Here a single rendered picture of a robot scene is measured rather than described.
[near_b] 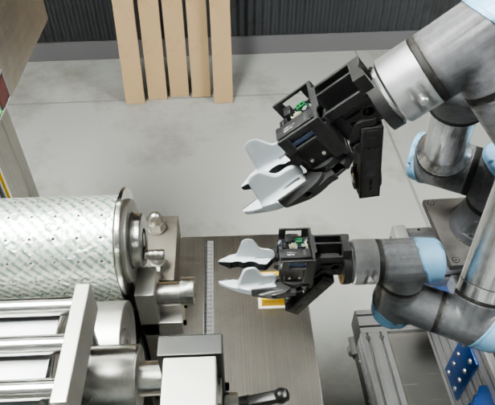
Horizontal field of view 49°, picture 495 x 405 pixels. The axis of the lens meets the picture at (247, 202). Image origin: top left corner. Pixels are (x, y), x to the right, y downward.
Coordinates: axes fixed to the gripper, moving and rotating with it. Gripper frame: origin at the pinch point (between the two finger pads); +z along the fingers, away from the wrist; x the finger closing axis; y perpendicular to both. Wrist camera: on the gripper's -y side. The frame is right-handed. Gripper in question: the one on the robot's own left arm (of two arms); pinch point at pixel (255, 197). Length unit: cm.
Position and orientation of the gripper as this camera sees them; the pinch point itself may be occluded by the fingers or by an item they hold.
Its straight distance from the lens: 67.4
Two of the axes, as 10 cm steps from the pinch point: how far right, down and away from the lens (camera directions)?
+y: -6.4, -5.3, -5.6
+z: -7.6, 4.8, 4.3
